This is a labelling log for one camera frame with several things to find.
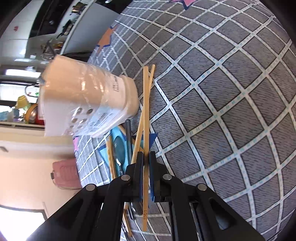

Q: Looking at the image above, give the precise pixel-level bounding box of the dark translucent spoon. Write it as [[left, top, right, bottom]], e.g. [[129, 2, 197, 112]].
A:
[[113, 136, 128, 176]]

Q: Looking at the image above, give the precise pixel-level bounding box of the plain bamboo chopstick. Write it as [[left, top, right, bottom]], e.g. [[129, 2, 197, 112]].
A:
[[123, 64, 156, 212]]

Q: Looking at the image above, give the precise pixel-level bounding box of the black chopstick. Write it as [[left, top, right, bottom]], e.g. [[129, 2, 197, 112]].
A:
[[125, 120, 133, 164]]

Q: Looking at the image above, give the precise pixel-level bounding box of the patterned bamboo chopstick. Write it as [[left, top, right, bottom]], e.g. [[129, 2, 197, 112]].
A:
[[106, 135, 117, 180]]

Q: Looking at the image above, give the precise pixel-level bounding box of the long bamboo chopstick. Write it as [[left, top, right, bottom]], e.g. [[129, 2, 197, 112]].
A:
[[142, 66, 149, 232]]

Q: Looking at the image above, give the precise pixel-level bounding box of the pink plastic stool stack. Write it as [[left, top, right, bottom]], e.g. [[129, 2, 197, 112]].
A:
[[51, 158, 82, 190]]

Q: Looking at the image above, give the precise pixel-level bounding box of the white plastic utensil holder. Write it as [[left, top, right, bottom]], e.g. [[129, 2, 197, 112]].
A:
[[38, 55, 139, 138]]

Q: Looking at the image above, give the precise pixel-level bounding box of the metal bowl with orange rim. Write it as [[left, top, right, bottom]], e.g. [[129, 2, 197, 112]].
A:
[[25, 104, 38, 124]]

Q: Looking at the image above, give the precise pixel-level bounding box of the grey checkered tablecloth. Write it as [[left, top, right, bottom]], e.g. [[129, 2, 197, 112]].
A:
[[89, 1, 295, 240]]

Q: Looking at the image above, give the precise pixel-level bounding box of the black wok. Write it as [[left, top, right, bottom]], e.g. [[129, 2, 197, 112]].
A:
[[57, 20, 74, 39]]

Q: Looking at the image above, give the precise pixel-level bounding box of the steel cooking pot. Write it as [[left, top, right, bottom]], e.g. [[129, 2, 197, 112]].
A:
[[71, 1, 87, 15]]

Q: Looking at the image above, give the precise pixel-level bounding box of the black range hood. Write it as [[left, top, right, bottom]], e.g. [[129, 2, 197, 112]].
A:
[[29, 0, 72, 38]]

